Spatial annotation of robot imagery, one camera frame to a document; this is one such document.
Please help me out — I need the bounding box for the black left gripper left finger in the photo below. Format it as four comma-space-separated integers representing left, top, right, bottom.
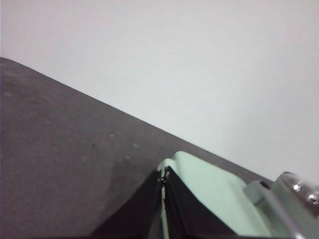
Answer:
90, 169, 164, 239

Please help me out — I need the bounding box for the green steamer pot with handle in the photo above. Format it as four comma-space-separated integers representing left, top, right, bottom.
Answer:
273, 171, 319, 239

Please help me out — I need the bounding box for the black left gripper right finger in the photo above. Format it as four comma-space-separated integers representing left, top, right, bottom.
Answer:
163, 166, 240, 239

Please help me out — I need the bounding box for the green griddle cover silver handle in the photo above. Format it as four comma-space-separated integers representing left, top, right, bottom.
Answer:
159, 150, 301, 239

